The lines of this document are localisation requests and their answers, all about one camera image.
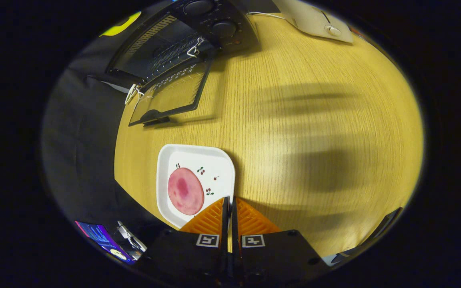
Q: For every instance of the glowing screen device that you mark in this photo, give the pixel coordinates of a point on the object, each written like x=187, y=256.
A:
x=102, y=238

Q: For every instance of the white square plate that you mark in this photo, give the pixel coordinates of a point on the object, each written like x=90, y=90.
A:
x=210, y=160

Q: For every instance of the pink ham slice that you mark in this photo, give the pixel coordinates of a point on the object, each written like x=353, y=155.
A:
x=185, y=192

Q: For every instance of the white pop-up toaster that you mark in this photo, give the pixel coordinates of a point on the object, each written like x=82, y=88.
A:
x=310, y=20

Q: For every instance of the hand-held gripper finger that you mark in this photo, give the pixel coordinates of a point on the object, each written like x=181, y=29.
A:
x=225, y=224
x=234, y=224

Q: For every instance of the black toaster oven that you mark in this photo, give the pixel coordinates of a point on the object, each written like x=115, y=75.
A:
x=222, y=30

